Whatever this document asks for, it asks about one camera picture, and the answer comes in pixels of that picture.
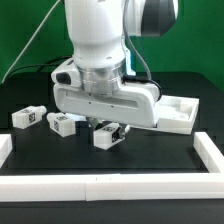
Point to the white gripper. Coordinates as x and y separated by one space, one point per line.
133 104

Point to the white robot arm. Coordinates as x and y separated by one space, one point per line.
94 81

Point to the white sheet with fiducial tags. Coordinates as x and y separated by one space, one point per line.
76 117

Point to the white U-shaped obstacle fence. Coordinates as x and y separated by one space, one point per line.
123 186

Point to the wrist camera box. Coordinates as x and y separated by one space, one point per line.
67 74

